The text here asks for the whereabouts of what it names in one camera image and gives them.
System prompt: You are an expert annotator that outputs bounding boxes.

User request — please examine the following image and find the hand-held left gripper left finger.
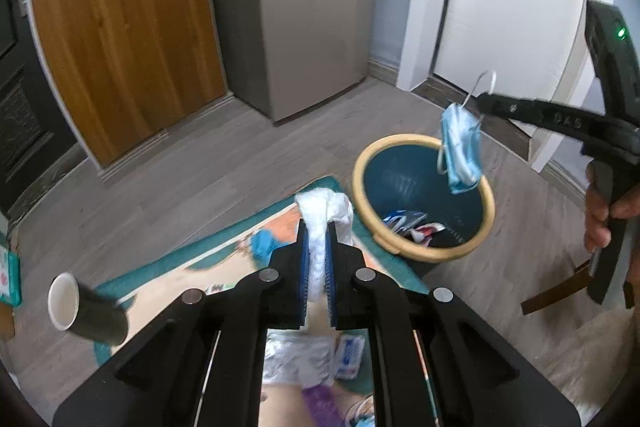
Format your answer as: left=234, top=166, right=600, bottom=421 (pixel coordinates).
left=52, top=219, right=308, bottom=427

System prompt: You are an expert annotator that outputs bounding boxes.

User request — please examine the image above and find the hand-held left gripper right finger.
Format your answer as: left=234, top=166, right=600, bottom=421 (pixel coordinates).
left=325, top=222, right=581, bottom=427

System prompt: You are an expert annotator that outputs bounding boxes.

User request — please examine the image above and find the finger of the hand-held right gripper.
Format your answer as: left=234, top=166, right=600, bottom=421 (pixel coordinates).
left=474, top=91, right=610, bottom=134

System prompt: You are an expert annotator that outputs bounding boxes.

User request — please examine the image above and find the white plastic bag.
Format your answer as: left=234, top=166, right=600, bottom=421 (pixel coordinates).
left=294, top=188, right=355, bottom=303

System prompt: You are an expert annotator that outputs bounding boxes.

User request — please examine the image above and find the blue face mask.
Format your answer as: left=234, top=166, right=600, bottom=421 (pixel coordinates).
left=437, top=71, right=497, bottom=195
left=344, top=394, right=377, bottom=427

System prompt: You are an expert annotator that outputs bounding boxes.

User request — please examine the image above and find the silver foil blister pack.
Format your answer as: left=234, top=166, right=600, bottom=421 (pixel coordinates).
left=264, top=329, right=337, bottom=390

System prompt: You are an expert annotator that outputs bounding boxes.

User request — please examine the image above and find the blue white packet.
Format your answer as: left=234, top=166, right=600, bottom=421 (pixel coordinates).
left=382, top=208, right=427, bottom=235

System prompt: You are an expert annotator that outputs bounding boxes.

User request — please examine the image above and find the red white wrapper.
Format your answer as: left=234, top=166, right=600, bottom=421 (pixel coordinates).
left=410, top=222, right=447, bottom=249

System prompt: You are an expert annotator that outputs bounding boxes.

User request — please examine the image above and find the blue bucket with yellow rim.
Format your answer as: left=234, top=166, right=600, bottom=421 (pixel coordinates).
left=351, top=133, right=496, bottom=278

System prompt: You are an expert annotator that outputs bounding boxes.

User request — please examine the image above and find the person's right hand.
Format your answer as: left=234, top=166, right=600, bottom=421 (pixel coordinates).
left=584, top=167, right=640, bottom=254

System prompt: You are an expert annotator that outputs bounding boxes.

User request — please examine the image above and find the blue crumpled glove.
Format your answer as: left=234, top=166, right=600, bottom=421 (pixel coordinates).
left=249, top=229, right=277, bottom=264

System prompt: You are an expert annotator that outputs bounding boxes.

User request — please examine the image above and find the small blue white sachet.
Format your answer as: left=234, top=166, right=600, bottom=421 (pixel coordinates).
left=334, top=334, right=367, bottom=382

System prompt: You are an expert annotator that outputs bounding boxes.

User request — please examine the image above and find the teal orange printed mat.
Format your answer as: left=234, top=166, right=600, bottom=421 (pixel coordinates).
left=92, top=174, right=431, bottom=427

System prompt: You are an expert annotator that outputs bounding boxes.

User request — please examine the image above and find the white door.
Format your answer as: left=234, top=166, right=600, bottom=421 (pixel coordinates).
left=430, top=0, right=591, bottom=118

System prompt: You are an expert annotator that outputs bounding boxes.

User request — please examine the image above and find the purple wrapper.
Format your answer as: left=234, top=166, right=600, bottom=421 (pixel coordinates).
left=301, top=384, right=347, bottom=427

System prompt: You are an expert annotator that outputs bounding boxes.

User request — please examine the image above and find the black paper cup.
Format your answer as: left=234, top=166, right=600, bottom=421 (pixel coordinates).
left=47, top=272, right=130, bottom=347

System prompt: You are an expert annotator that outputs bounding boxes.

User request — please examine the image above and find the beige fluffy rug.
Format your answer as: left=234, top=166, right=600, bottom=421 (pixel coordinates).
left=525, top=304, right=640, bottom=427

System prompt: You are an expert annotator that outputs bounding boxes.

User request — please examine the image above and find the beige refrigerator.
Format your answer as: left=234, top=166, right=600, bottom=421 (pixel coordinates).
left=205, top=0, right=381, bottom=128

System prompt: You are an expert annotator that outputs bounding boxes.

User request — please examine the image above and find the wooden cabinet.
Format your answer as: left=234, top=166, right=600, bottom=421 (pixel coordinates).
left=25, top=0, right=228, bottom=170

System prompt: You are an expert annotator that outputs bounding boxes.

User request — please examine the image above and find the green printed box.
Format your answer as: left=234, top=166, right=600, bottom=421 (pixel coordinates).
left=0, top=232, right=23, bottom=308

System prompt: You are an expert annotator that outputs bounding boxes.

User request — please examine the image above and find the dark entrance door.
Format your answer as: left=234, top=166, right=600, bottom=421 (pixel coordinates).
left=0, top=0, right=78, bottom=218

